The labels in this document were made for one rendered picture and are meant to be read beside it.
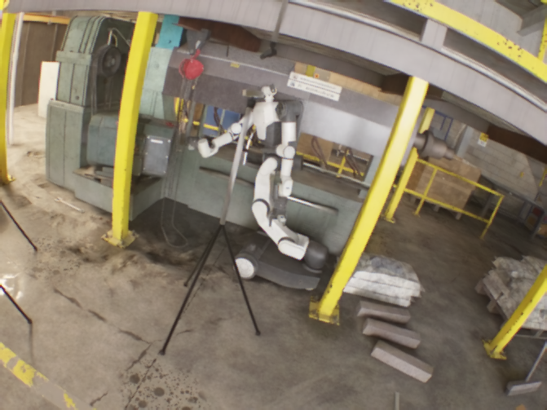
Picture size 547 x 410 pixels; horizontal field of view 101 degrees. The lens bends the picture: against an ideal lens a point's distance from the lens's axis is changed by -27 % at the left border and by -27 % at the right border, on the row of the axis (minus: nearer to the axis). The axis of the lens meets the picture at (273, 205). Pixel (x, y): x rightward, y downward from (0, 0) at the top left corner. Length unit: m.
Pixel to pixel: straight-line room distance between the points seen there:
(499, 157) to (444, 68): 7.14
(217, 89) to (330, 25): 1.38
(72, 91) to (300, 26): 2.16
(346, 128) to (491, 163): 6.57
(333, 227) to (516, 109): 1.88
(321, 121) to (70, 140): 2.33
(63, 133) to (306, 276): 2.55
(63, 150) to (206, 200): 1.55
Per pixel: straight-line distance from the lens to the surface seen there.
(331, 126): 2.69
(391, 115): 2.76
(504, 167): 9.09
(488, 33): 2.00
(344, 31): 1.80
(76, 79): 3.12
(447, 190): 6.18
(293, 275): 2.29
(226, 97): 2.82
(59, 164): 3.35
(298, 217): 2.88
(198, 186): 3.02
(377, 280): 2.61
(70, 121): 3.13
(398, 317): 2.56
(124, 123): 2.17
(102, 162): 2.76
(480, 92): 2.00
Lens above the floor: 1.46
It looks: 24 degrees down
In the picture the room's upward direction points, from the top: 17 degrees clockwise
